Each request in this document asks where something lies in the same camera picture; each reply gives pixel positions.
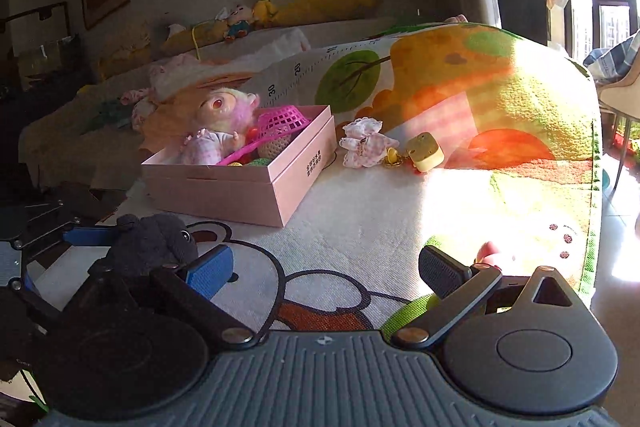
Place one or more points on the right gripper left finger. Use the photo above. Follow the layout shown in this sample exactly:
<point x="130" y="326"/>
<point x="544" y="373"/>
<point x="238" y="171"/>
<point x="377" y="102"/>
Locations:
<point x="188" y="290"/>

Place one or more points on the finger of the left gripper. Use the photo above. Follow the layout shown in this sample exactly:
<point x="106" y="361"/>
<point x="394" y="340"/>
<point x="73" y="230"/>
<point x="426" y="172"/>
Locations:
<point x="99" y="235"/>

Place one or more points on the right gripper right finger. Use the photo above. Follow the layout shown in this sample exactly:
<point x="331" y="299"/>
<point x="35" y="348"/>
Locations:
<point x="460" y="290"/>

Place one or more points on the black crochet plush animal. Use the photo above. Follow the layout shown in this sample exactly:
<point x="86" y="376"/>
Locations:
<point x="145" y="244"/>

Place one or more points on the pink plush monster doll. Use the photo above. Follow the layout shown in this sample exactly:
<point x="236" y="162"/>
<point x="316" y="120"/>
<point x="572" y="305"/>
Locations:
<point x="220" y="127"/>

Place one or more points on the pink plastic toy strainer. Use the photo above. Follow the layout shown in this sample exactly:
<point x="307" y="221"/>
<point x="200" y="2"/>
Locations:
<point x="272" y="124"/>

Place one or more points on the pink caterpillar toy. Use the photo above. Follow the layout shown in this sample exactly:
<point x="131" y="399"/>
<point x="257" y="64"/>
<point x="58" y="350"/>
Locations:
<point x="488" y="254"/>

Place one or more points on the pink cardboard box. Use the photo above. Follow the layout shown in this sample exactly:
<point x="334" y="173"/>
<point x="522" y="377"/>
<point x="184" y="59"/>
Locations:
<point x="255" y="195"/>

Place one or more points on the cream yellow toy block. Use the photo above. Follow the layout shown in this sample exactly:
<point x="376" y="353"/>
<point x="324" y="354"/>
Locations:
<point x="424" y="152"/>

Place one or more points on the colourful cartoon play mat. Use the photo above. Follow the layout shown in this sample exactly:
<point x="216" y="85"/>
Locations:
<point x="519" y="128"/>

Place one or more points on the grey crochet doll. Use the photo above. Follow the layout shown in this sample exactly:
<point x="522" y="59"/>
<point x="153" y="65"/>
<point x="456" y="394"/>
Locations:
<point x="272" y="149"/>

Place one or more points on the red plastic toy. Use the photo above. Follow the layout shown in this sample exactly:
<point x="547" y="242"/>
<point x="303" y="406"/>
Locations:
<point x="252" y="135"/>

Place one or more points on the white frilly doll cloth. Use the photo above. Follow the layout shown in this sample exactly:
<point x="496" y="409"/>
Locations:
<point x="364" y="144"/>

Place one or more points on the glass aquarium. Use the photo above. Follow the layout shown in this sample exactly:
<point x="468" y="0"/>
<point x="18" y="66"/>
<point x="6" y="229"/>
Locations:
<point x="46" y="50"/>

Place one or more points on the white fleece blanket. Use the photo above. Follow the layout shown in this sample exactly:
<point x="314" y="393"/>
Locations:
<point x="183" y="70"/>

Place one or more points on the beige chair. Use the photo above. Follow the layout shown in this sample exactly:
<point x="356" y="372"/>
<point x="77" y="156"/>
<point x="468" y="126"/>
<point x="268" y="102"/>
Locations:
<point x="616" y="74"/>

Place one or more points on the small boy doll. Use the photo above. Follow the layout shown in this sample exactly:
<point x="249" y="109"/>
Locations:
<point x="239" y="23"/>

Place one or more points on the yellow duck plush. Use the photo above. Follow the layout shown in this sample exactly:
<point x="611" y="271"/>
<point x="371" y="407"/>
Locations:
<point x="264" y="12"/>

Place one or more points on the yellow pillow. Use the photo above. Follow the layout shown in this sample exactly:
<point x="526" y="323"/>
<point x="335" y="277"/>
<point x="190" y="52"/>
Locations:
<point x="309" y="12"/>

